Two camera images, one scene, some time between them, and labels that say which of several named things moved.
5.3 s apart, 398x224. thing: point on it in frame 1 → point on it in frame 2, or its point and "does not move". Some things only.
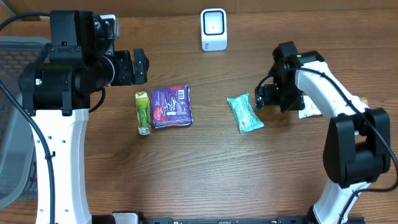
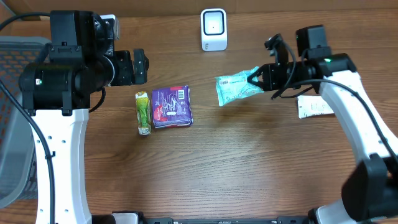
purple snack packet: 171,107 does not move
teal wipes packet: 246,117 → 235,86
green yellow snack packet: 143,112 does not move
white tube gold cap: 311,107 does not move
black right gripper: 272,93 → 269,70
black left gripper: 140,66 does not move
